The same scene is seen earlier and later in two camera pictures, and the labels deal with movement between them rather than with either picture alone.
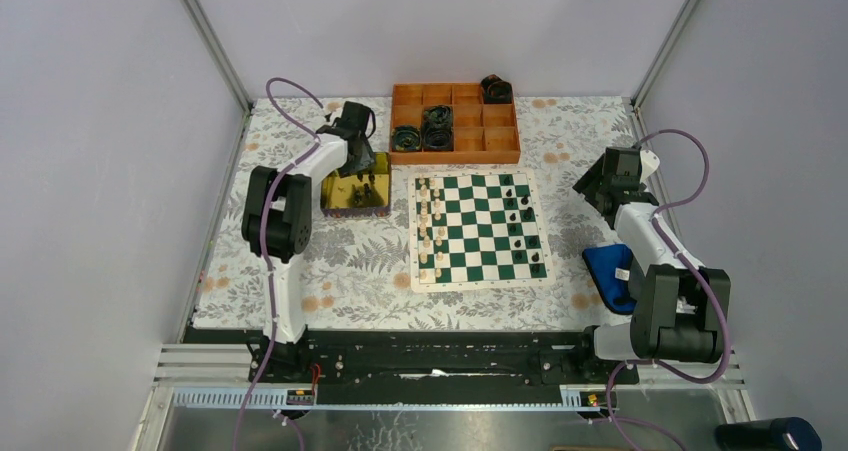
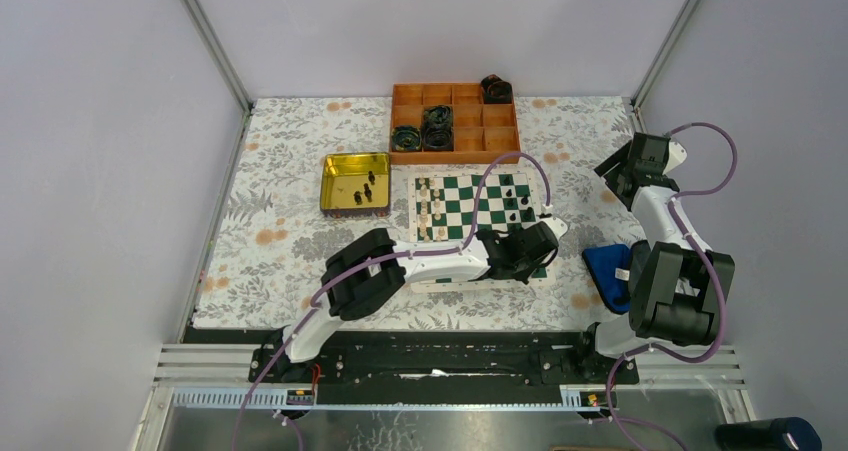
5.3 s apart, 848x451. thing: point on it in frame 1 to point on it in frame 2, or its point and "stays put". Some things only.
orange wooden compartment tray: [483, 132] stays put
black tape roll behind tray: [496, 90] stays put
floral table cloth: [359, 275] stays put
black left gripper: [363, 159] to [521, 273]
